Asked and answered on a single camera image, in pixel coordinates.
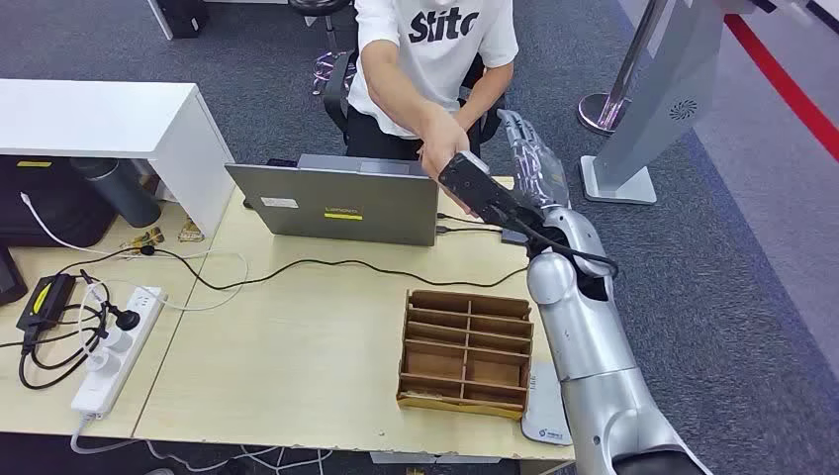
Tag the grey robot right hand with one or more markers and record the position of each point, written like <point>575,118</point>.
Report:
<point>537,170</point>

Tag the white card reader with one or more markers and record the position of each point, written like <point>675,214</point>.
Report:
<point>541,413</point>

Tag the black power adapter yellow label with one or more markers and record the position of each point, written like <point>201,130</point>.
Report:
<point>44,300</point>

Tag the black floor cabinet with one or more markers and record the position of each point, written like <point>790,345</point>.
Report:
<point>183,16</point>

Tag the black plug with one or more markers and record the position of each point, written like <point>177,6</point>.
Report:
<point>126,320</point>

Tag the black stool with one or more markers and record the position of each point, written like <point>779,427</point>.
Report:
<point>318,5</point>

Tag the black flat device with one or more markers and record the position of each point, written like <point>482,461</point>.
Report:
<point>8,278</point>

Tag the black office chair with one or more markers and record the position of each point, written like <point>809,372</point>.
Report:
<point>335,98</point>

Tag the person's left forearm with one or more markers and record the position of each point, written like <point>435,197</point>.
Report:
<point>488,95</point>

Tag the chrome stanchion post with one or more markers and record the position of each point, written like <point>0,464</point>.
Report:
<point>606,108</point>

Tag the white plug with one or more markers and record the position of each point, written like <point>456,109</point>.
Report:
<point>118,341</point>
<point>103,364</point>

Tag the small black usb hub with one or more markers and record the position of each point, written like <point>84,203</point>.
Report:
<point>512,236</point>

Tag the black bag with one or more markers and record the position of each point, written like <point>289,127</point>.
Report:
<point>46,203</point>

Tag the brown wooden card organizer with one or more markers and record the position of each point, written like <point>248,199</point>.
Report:
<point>465,354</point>

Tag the dark grey thermos bottle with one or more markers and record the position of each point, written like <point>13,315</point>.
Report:
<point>121,193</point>

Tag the person's right forearm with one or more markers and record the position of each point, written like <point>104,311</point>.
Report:
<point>396,82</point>

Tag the grey kiosk stand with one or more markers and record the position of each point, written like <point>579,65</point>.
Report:
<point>662,85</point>

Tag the person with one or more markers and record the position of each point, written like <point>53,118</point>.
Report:
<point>432,65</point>

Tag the white desk shelf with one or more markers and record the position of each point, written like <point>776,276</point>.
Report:
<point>98,118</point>

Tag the white power strip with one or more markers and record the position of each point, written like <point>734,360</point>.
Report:
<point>118,354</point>

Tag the yellow snack wrapper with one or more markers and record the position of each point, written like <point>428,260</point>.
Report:
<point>147,238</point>
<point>190,231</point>

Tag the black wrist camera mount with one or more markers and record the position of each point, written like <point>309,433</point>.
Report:
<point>472,187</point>

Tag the person's right hand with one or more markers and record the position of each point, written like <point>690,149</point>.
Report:
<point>442,141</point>

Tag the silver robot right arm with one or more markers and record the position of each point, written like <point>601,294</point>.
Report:
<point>583,328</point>

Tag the grey laptop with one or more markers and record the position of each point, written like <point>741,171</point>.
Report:
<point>341,197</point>

